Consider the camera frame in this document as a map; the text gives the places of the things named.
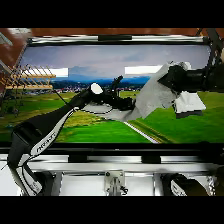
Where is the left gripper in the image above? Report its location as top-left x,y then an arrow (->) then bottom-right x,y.
107,94 -> 136,112

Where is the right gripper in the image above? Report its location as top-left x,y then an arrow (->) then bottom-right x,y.
167,65 -> 188,94

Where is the grey garment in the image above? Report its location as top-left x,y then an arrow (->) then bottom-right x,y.
81,62 -> 188,123

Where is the white garment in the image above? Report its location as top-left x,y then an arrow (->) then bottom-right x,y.
173,91 -> 208,115

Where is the row of brown clothes hangers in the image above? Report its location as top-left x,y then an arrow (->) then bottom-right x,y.
0,64 -> 57,92

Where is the silver frame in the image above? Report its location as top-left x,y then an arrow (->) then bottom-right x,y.
0,33 -> 224,197

